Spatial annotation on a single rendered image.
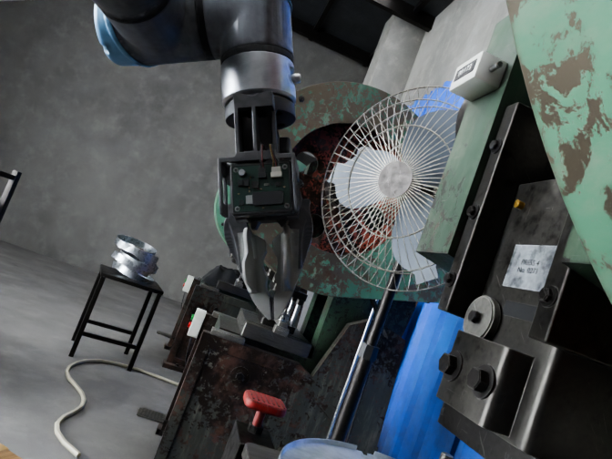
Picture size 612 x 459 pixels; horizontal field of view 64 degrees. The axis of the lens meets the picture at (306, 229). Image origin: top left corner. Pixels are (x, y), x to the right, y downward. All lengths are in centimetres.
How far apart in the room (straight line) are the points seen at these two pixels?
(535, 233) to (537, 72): 39
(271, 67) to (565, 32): 33
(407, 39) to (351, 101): 446
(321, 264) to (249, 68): 140
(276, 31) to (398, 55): 576
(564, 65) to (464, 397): 40
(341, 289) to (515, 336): 134
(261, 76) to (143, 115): 683
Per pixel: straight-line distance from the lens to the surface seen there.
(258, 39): 50
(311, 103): 190
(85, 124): 739
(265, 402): 83
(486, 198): 65
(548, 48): 22
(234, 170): 45
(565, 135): 22
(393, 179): 133
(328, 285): 185
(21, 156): 751
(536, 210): 62
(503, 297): 61
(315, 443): 66
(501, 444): 57
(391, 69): 616
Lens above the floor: 97
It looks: 5 degrees up
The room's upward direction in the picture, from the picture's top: 21 degrees clockwise
